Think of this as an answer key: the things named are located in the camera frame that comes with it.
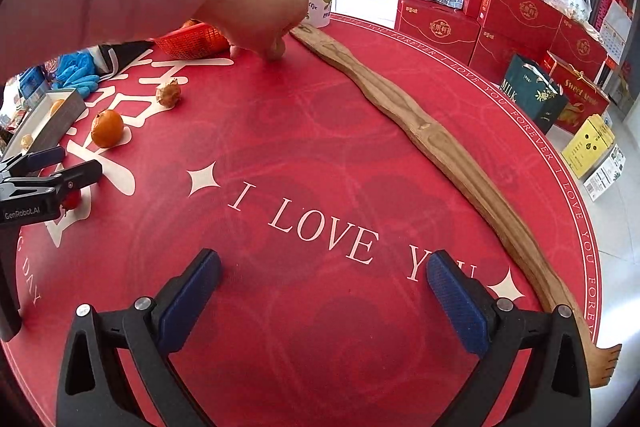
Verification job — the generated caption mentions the yellow carton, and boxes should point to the yellow carton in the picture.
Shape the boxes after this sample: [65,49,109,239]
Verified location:
[561,114,616,180]

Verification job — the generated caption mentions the red gift bag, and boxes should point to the red gift bag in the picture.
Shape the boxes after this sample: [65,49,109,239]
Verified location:
[542,51,611,135]

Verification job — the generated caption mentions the blue packet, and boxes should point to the blue packet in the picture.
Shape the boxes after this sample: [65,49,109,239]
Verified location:
[17,67,56,100]

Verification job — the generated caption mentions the green gift bag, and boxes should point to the green gift bag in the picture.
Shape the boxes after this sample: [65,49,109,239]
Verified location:
[501,54,568,134]

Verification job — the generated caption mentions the white carton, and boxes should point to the white carton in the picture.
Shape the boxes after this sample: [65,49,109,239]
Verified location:
[582,144,626,202]

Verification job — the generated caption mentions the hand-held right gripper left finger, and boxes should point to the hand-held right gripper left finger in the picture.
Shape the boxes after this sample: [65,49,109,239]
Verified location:
[56,248,223,427]

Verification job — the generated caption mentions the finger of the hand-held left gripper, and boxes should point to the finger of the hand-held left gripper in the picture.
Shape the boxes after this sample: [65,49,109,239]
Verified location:
[0,159,104,198]
[0,146,67,178]

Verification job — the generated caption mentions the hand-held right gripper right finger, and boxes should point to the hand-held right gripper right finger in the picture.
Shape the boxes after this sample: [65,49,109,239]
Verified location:
[425,249,593,427]

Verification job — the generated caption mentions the wooden back scratcher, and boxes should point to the wooden back scratcher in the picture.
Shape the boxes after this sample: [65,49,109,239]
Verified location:
[290,24,623,389]

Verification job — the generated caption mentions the blue gloves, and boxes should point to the blue gloves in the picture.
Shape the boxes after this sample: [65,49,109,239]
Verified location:
[52,49,101,98]

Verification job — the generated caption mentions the red plastic basket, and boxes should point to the red plastic basket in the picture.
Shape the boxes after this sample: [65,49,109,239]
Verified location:
[152,21,232,60]

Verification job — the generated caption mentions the large red gift box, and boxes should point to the large red gift box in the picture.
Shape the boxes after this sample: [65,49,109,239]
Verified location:
[480,0,563,52]

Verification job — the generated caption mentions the desk calendar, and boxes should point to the desk calendar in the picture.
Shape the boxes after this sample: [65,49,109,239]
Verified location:
[599,0,638,60]

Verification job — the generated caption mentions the white tray with brown rim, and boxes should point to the white tray with brown rim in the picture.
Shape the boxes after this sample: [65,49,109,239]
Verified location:
[0,88,87,158]

